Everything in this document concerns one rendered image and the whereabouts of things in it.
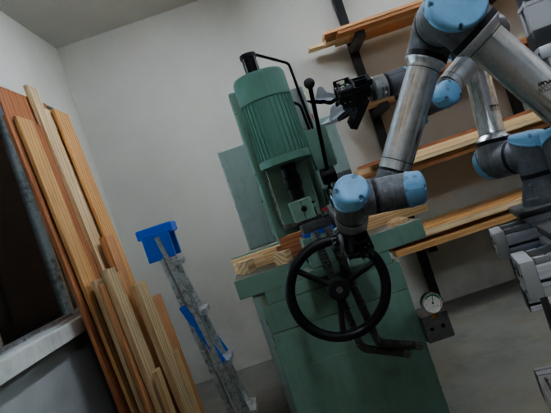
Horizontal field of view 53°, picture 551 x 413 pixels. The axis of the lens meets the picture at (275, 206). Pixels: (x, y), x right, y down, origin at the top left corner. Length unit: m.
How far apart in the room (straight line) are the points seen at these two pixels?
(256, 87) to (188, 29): 2.60
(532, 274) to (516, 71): 0.46
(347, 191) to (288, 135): 0.68
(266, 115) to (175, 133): 2.48
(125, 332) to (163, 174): 1.62
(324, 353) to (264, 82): 0.86
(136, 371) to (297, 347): 1.36
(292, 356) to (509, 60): 1.02
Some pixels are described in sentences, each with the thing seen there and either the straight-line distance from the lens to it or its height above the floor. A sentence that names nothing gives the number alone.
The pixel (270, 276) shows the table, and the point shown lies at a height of 0.88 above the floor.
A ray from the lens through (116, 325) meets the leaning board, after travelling 2.88.
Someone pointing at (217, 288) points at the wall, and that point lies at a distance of 4.19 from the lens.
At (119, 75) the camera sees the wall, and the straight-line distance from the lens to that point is 4.39.
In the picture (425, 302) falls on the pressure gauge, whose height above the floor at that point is 0.67.
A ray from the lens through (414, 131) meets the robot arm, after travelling 1.31.
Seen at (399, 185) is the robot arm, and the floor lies 1.04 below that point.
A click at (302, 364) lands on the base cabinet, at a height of 0.60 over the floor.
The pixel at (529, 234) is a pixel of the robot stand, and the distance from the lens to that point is 1.90.
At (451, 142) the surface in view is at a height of 1.10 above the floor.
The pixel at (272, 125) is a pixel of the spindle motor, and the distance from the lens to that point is 1.78.
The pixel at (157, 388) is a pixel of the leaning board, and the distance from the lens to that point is 3.02.
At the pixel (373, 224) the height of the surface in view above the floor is 0.92.
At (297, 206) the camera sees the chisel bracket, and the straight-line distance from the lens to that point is 1.79.
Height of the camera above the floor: 1.08
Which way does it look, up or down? level
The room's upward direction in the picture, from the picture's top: 19 degrees counter-clockwise
